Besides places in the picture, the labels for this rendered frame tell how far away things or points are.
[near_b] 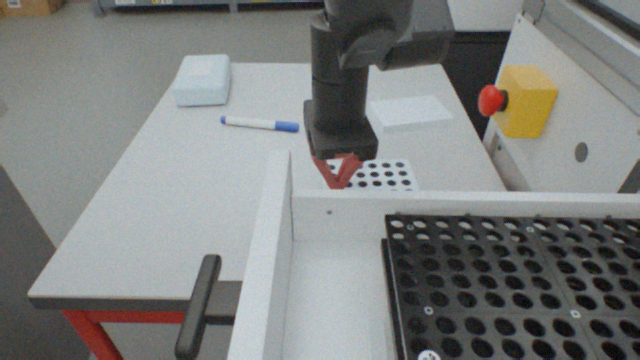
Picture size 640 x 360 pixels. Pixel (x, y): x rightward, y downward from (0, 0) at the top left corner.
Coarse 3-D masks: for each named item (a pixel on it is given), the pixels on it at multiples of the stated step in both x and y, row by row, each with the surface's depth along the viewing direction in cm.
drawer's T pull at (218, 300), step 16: (208, 256) 27; (208, 272) 26; (208, 288) 25; (224, 288) 25; (240, 288) 25; (192, 304) 24; (208, 304) 25; (224, 304) 24; (192, 320) 24; (208, 320) 24; (224, 320) 24; (192, 336) 23; (176, 352) 22; (192, 352) 22
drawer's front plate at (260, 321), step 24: (288, 168) 33; (264, 192) 30; (288, 192) 33; (264, 216) 28; (288, 216) 34; (264, 240) 26; (288, 240) 34; (264, 264) 25; (288, 264) 34; (264, 288) 23; (240, 312) 22; (264, 312) 22; (240, 336) 21; (264, 336) 21
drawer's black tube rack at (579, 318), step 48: (384, 240) 34; (432, 240) 30; (480, 240) 30; (528, 240) 30; (576, 240) 31; (624, 240) 31; (432, 288) 27; (480, 288) 27; (528, 288) 27; (576, 288) 30; (624, 288) 30; (480, 336) 24; (528, 336) 24; (576, 336) 24; (624, 336) 24
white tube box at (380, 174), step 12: (336, 168) 54; (360, 168) 54; (372, 168) 55; (384, 168) 54; (396, 168) 54; (408, 168) 54; (324, 180) 52; (360, 180) 52; (372, 180) 52; (384, 180) 52; (396, 180) 52; (408, 180) 52
